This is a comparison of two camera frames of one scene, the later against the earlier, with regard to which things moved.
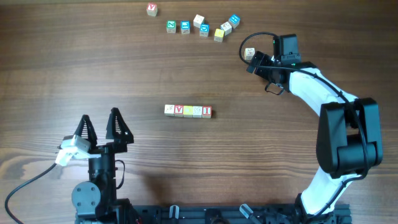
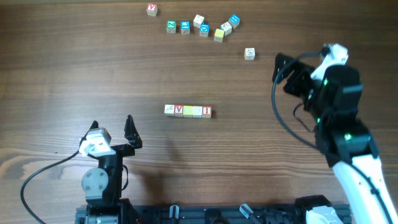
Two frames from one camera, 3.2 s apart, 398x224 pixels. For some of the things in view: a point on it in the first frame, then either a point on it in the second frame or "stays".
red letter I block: x=206 y=112 stays
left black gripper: x=118 y=146 -> x=132 y=140
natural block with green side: x=197 y=112 stays
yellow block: x=188 y=111 stays
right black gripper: x=265 y=59 -> x=300 y=70
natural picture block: x=169 y=110 stays
